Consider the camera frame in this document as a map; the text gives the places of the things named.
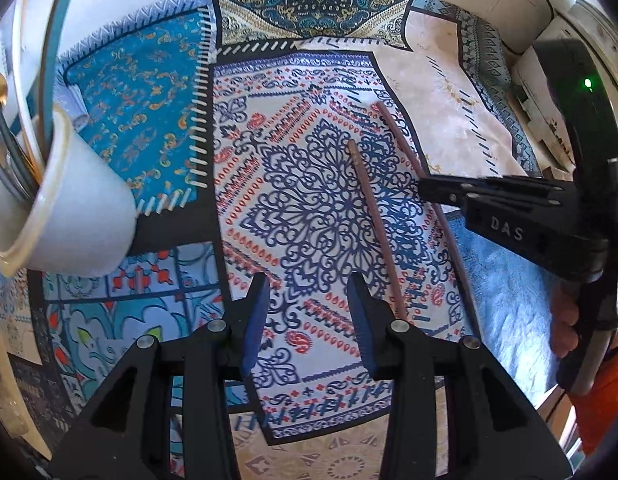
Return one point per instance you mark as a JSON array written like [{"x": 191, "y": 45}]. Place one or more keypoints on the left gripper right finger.
[{"x": 494, "y": 432}]

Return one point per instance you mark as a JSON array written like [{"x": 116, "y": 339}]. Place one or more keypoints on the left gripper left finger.
[{"x": 124, "y": 430}]

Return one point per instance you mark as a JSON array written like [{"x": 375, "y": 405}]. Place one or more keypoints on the brown wooden chopstick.
[{"x": 426, "y": 194}]

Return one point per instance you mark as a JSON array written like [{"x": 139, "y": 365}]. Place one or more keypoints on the reddish brown chopstick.
[{"x": 379, "y": 229}]

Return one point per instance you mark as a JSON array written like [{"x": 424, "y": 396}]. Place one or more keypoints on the silver white chopstick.
[{"x": 31, "y": 143}]

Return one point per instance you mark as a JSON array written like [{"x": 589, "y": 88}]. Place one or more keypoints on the dark grey chopstick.
[{"x": 15, "y": 172}]

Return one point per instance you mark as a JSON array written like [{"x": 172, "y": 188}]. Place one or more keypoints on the person's right hand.
[{"x": 565, "y": 314}]

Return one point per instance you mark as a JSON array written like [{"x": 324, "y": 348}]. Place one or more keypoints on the white ceramic utensil cup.
[{"x": 82, "y": 221}]

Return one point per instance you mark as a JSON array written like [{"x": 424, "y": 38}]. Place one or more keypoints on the patterned patchwork table mat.
[{"x": 229, "y": 122}]

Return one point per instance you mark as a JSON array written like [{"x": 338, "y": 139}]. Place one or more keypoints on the gold spoon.
[{"x": 3, "y": 90}]

